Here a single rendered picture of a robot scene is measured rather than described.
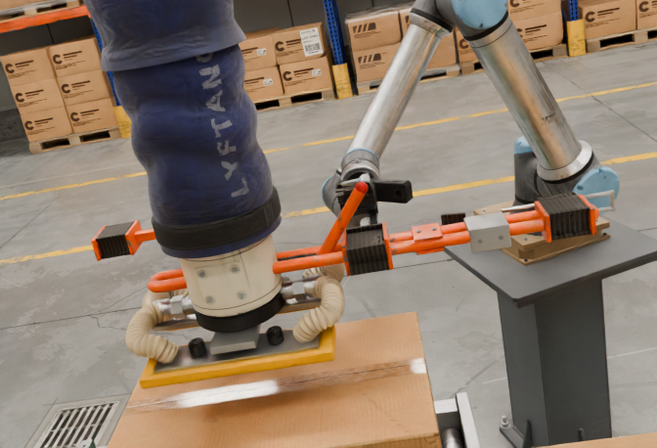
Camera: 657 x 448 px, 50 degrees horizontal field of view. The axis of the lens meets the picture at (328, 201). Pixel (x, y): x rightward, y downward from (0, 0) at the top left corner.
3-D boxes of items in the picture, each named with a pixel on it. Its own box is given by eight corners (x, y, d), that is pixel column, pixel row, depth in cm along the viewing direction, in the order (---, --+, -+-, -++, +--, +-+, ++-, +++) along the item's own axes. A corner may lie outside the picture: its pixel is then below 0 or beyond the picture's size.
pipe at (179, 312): (138, 366, 121) (128, 337, 119) (171, 296, 144) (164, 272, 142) (330, 336, 118) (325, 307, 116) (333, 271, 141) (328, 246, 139)
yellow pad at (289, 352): (140, 390, 120) (132, 366, 119) (155, 358, 130) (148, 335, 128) (334, 361, 117) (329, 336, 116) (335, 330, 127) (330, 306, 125)
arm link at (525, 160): (547, 178, 217) (547, 123, 210) (583, 196, 202) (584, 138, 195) (503, 189, 213) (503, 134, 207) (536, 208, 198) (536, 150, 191)
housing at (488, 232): (471, 254, 122) (468, 231, 121) (465, 239, 128) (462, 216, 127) (512, 247, 121) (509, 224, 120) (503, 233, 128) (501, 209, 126)
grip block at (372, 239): (346, 279, 123) (340, 248, 121) (346, 255, 132) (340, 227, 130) (394, 271, 122) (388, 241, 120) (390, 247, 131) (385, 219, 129)
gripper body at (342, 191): (341, 224, 148) (342, 204, 159) (381, 217, 147) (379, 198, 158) (334, 191, 145) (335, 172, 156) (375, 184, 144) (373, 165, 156)
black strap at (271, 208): (141, 260, 115) (134, 238, 114) (173, 209, 137) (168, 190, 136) (275, 238, 113) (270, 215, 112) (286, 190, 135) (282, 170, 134)
